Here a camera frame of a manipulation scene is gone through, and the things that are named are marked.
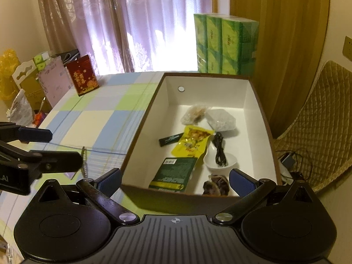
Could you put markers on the checkered cloth desktop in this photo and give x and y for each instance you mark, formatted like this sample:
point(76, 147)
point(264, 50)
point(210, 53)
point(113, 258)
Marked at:
point(90, 115)

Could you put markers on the dark brown snack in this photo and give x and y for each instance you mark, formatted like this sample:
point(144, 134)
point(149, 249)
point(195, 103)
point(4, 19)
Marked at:
point(216, 184)

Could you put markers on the yellow snack packet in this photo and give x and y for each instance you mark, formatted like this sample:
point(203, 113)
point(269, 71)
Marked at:
point(192, 141)

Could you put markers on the small green boxes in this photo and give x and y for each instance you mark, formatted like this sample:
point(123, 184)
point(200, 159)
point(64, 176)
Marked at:
point(41, 60)

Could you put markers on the yellow plastic bag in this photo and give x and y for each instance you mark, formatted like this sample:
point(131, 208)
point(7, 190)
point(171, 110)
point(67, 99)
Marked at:
point(8, 71)

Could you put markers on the white cutout board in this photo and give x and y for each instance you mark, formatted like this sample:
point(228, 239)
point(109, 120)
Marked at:
point(23, 70)

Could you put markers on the wooden stick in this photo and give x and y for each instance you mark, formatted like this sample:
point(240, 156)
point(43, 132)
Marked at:
point(214, 0)

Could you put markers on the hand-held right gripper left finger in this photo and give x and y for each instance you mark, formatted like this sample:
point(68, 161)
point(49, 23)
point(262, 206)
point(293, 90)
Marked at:
point(110, 181)

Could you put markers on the wooden wardrobe panel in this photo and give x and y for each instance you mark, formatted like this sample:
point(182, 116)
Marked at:
point(283, 33)

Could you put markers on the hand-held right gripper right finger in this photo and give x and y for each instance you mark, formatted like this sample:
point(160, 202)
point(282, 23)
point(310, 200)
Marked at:
point(242, 183)

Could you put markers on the black power adapter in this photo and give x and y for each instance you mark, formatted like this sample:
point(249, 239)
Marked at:
point(298, 177)

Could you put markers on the purple sheer curtain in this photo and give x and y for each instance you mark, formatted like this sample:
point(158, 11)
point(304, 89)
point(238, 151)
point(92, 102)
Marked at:
point(123, 24)

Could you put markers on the grey charger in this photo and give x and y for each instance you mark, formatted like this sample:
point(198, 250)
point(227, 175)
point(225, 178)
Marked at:
point(287, 161)

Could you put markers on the thin striped packet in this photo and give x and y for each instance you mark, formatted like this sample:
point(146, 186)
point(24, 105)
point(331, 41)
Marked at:
point(85, 162)

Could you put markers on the clear white packet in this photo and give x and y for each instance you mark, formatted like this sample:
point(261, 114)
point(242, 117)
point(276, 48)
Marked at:
point(221, 119)

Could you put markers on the wall socket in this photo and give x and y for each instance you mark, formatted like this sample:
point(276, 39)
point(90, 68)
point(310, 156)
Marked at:
point(348, 48)

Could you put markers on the red printed box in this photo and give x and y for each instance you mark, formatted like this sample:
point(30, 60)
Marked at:
point(82, 77)

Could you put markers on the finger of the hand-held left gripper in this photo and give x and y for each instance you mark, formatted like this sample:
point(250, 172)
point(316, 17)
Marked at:
point(60, 161)
point(35, 134)

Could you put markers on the dark green snack packet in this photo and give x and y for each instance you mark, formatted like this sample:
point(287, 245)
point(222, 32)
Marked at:
point(174, 173)

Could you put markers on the small black bar packet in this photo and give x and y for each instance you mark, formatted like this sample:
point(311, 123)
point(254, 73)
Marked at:
point(170, 139)

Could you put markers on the white cardboard box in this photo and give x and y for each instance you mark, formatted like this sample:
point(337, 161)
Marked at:
point(209, 93)

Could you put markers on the clear plastic bag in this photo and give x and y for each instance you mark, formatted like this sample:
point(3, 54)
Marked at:
point(20, 110)

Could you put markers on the green tissue pack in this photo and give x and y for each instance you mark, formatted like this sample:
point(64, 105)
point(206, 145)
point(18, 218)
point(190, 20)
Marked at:
point(228, 44)

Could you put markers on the brown cardboard box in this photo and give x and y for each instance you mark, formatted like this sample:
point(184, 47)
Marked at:
point(33, 93)

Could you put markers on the black folder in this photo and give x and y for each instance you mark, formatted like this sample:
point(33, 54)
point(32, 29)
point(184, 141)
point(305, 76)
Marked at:
point(68, 55)

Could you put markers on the clear bag brown snack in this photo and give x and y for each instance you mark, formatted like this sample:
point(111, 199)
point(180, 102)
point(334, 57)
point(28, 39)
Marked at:
point(194, 114)

